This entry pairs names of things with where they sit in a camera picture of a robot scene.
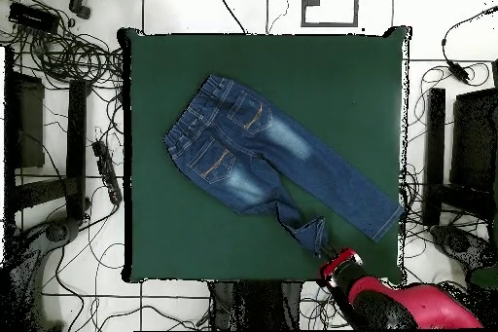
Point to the grey tripod foot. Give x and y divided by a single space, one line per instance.
455 240
58 230

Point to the dark flat panel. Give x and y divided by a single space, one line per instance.
31 121
472 141

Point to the black metal frame stand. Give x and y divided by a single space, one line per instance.
76 133
435 145

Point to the black rectangular device box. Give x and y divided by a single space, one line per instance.
33 16

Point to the dark green pad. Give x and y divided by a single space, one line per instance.
484 278

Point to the black power strip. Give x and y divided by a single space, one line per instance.
107 170

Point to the dark green tablecloth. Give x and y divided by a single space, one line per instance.
342 86

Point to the blue denim jeans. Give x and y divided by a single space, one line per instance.
249 141

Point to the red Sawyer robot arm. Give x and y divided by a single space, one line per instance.
420 304

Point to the grey rectangular floor frame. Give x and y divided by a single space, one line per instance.
330 24

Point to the black power adapter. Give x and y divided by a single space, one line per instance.
458 71

